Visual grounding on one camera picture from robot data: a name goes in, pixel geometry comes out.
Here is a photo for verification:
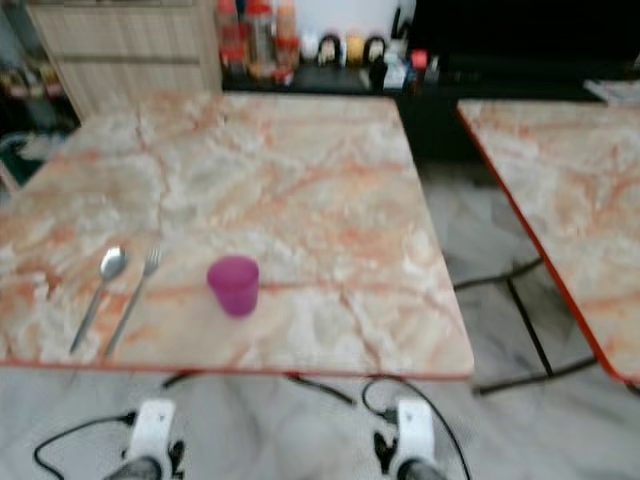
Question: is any small yellow jar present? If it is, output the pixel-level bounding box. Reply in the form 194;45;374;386
345;33;365;66

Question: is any black television screen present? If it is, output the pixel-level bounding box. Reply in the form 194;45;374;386
408;0;640;59

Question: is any red-lidded plastic jar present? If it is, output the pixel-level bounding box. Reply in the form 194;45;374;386
217;3;246;79
275;2;301;73

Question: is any pale wooden stick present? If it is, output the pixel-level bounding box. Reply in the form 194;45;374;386
0;163;23;193

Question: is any dark shelf with jars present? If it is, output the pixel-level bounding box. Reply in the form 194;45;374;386
0;10;77;131

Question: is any green plastic basket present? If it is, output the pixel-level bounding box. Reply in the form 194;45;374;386
2;130;61;186

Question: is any small red-capped bottle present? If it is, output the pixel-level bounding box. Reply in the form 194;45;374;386
410;50;429;89

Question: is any silver metal fork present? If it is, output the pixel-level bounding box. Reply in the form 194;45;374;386
103;248;164;360

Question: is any silver metal spoon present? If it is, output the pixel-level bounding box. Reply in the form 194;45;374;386
69;246;129;355

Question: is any white paper packet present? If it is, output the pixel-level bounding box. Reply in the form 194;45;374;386
585;79;640;107

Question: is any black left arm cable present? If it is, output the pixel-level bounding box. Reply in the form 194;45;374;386
33;412;139;480

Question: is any small white mug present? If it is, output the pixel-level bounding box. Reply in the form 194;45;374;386
300;32;321;64

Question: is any black folding table frame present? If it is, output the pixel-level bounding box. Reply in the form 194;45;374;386
452;258;606;396
160;371;361;407

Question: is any light wooden drawer cabinet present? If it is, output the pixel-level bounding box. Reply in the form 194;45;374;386
25;5;223;121

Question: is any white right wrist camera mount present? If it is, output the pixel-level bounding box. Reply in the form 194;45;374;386
395;399;436;469

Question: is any tall red-capped bottle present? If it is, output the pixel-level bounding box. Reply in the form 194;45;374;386
246;0;275;79

